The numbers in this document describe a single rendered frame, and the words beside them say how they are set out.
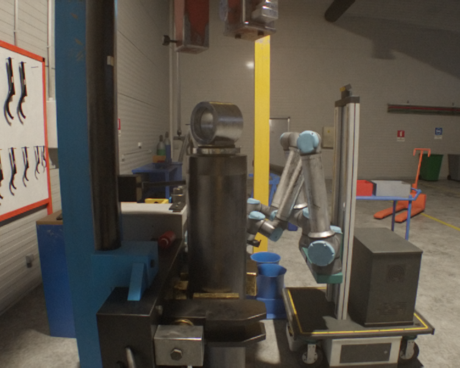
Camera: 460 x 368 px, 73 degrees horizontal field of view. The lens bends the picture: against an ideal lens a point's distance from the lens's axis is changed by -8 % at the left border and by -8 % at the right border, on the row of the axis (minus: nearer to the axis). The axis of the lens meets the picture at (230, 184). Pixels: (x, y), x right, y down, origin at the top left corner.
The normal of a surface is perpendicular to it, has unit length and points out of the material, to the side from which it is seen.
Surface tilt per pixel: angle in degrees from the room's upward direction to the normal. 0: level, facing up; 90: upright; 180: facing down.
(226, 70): 90
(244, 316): 0
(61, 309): 90
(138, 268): 45
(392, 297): 90
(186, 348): 90
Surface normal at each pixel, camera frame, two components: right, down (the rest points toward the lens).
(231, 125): 0.67, 0.25
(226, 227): 0.29, 0.14
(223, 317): 0.00, -0.99
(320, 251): -0.42, 0.22
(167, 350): 0.00, 0.14
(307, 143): -0.44, 0.00
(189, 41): 0.54, 0.12
